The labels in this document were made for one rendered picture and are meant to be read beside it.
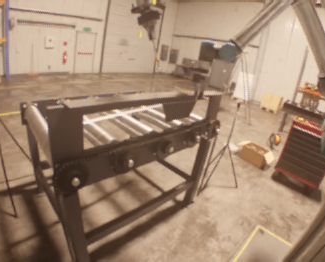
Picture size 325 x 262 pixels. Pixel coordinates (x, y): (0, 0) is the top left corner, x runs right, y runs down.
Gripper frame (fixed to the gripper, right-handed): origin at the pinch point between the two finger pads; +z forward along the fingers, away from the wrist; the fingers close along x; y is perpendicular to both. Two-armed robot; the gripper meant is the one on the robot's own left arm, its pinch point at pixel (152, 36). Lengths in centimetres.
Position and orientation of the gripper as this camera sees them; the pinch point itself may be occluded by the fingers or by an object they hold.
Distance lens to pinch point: 108.2
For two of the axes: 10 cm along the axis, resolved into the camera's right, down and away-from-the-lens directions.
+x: -6.9, -1.3, 7.2
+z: 2.0, 9.1, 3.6
